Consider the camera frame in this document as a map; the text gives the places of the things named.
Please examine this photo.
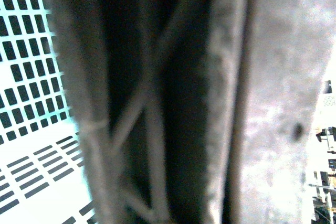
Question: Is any teal plastic shopping basket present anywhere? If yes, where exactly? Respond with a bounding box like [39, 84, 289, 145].
[1, 0, 97, 223]

